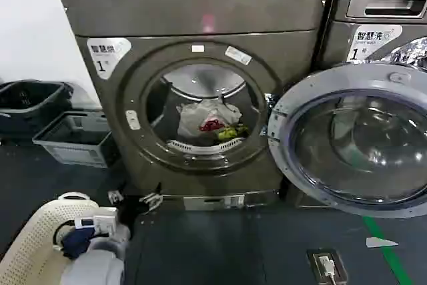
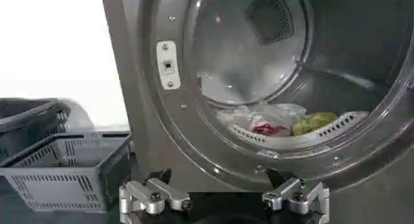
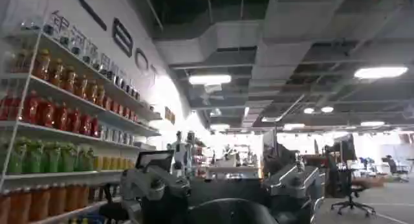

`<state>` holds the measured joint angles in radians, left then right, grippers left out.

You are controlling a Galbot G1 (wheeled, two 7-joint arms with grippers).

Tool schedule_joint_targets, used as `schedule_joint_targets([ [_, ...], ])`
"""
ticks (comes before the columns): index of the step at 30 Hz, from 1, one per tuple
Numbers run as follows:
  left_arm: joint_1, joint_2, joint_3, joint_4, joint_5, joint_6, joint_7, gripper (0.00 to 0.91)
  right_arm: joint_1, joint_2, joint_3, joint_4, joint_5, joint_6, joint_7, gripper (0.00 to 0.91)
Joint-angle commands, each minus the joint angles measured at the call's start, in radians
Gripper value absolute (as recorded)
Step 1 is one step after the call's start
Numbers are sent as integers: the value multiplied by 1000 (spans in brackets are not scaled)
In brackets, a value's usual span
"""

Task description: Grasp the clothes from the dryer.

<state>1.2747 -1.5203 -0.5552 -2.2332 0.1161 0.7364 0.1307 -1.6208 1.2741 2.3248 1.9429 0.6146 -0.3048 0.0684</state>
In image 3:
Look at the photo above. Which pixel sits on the black computer monitor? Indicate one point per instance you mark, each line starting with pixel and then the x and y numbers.
pixel 154 160
pixel 346 151

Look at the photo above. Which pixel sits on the black wheeled office chair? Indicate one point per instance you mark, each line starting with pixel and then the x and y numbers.
pixel 349 186
pixel 396 168

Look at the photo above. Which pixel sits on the white ceiling air duct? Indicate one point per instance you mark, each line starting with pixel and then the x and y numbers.
pixel 258 40

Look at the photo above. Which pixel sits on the rectangular ceiling light panel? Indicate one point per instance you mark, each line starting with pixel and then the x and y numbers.
pixel 209 79
pixel 381 72

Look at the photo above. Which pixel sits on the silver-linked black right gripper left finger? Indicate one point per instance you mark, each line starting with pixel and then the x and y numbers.
pixel 152 181

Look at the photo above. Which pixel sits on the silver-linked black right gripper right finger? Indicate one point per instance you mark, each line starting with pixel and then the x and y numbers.
pixel 296 183

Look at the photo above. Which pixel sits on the white shelf rack with bottles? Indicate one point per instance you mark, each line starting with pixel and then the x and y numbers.
pixel 64 128

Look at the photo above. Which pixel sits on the round ceiling spotlight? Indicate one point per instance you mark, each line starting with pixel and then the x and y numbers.
pixel 327 109
pixel 309 110

